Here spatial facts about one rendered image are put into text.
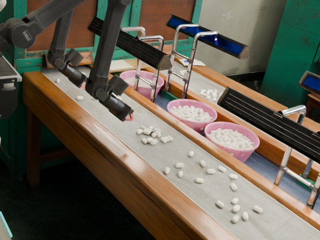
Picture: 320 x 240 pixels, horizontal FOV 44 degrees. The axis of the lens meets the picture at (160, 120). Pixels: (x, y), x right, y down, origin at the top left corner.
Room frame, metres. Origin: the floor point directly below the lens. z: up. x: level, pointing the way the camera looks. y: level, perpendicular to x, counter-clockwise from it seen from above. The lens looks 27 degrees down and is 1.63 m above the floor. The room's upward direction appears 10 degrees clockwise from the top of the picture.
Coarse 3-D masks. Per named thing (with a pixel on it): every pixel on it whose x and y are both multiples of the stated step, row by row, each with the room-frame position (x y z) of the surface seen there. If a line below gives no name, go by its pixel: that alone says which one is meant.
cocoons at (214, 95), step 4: (172, 68) 2.52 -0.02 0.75; (180, 72) 2.47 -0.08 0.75; (184, 72) 2.50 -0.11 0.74; (200, 92) 2.17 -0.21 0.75; (208, 92) 2.18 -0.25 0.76; (216, 92) 2.23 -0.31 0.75; (204, 96) 2.15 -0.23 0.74; (208, 96) 2.12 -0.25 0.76; (212, 96) 2.15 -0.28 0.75; (216, 96) 2.16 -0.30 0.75; (212, 100) 2.10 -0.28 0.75
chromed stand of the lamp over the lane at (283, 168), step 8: (280, 112) 1.22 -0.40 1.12; (288, 112) 1.24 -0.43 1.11; (304, 112) 1.32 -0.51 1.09; (296, 120) 1.34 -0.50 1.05; (312, 136) 1.11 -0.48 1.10; (288, 152) 1.32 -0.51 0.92; (288, 160) 1.33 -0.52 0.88; (280, 168) 1.33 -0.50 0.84; (288, 168) 1.32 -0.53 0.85; (280, 176) 1.32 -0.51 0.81; (296, 176) 1.28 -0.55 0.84; (312, 184) 1.24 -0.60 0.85; (312, 192) 1.22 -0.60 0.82; (312, 200) 1.21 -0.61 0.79; (312, 208) 1.21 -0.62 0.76
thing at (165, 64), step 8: (88, 24) 2.06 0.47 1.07; (96, 24) 2.03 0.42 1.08; (96, 32) 1.99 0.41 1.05; (120, 32) 1.89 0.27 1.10; (120, 40) 1.85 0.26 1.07; (128, 40) 1.82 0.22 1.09; (120, 48) 1.83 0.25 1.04; (128, 48) 1.79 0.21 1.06; (136, 48) 1.76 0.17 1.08; (144, 48) 1.74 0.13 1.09; (152, 48) 1.71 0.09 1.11; (136, 56) 1.74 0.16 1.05; (144, 56) 1.70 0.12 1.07; (152, 56) 1.68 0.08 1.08; (160, 56) 1.66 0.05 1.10; (168, 56) 1.65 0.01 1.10; (152, 64) 1.65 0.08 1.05; (160, 64) 1.63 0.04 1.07; (168, 64) 1.65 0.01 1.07
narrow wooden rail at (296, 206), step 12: (132, 96) 1.93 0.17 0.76; (156, 108) 1.82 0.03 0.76; (168, 120) 1.72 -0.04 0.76; (180, 132) 1.65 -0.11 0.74; (192, 132) 1.63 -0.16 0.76; (204, 144) 1.54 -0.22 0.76; (216, 156) 1.48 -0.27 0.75; (228, 156) 1.47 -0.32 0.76; (240, 168) 1.39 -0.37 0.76; (252, 180) 1.33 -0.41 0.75; (264, 180) 1.33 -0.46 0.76; (276, 192) 1.27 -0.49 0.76; (288, 204) 1.21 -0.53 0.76; (300, 204) 1.22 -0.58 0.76; (300, 216) 1.17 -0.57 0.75; (312, 216) 1.16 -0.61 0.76
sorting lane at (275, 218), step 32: (128, 128) 1.61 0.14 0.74; (160, 128) 1.66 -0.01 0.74; (160, 160) 1.38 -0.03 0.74; (192, 160) 1.43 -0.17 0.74; (192, 192) 1.20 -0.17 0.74; (224, 192) 1.24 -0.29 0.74; (256, 192) 1.28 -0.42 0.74; (224, 224) 1.06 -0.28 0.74; (256, 224) 1.09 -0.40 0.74; (288, 224) 1.12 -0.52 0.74
